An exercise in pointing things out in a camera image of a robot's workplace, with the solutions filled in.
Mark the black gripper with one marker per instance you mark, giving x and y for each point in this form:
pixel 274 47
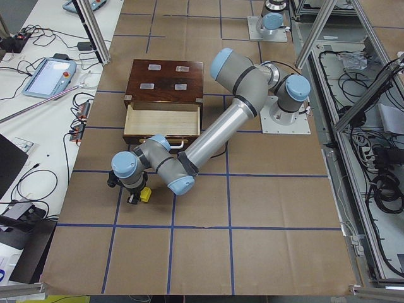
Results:
pixel 136 192

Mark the yellow block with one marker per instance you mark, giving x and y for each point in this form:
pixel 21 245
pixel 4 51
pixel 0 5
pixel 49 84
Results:
pixel 145 194

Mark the white drawer handle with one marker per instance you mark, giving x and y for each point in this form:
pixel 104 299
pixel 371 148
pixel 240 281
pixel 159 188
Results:
pixel 176 144

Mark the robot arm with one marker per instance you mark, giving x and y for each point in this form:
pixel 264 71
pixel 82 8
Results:
pixel 271 18
pixel 250 85

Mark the dark wooden drawer cabinet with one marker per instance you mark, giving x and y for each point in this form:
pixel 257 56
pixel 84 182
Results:
pixel 164 81

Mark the grey velcro patch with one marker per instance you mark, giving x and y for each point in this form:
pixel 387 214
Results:
pixel 182 86
pixel 147 86
pixel 182 69
pixel 154 67

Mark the black power adapter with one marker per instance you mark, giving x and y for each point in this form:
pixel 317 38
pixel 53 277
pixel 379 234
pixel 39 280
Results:
pixel 84 46

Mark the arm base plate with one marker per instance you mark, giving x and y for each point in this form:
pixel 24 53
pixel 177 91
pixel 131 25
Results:
pixel 276 36
pixel 275 121

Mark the aluminium frame post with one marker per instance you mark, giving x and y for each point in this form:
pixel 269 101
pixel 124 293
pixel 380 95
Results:
pixel 92 29

